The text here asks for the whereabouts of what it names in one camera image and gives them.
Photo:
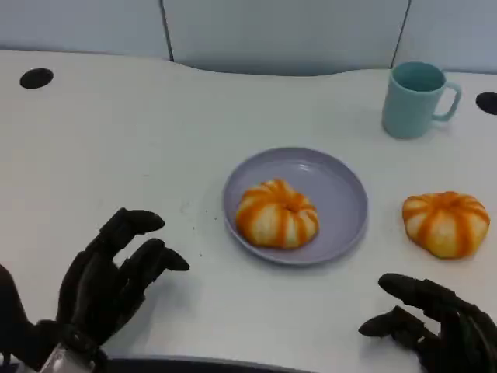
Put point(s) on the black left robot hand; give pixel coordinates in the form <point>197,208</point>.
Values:
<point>93,287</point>

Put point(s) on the orange and white bread roll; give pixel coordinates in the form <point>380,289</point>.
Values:
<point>446,225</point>
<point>277,217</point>

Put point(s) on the lilac round plate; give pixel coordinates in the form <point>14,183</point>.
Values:
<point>338,194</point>

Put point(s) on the pale green mug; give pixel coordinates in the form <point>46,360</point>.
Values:
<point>407,110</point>

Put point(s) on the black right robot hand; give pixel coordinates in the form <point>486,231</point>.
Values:
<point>466,338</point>

